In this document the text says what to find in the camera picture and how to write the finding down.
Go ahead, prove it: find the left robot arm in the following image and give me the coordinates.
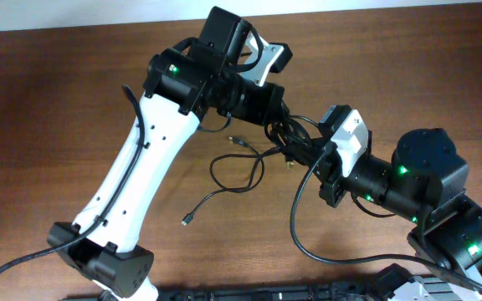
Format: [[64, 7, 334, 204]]
[[48, 7, 292, 300]]

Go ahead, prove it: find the left camera cable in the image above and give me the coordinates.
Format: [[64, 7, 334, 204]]
[[0, 84, 148, 301]]

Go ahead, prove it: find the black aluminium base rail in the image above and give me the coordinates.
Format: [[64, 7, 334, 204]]
[[63, 265, 472, 301]]

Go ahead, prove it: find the camera cable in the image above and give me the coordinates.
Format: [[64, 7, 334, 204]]
[[289, 145, 482, 296], [0, 84, 148, 301]]

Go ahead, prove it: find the right camera cable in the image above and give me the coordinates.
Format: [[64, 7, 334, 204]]
[[289, 145, 482, 296]]

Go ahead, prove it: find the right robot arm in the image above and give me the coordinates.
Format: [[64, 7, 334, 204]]
[[315, 128, 482, 298]]

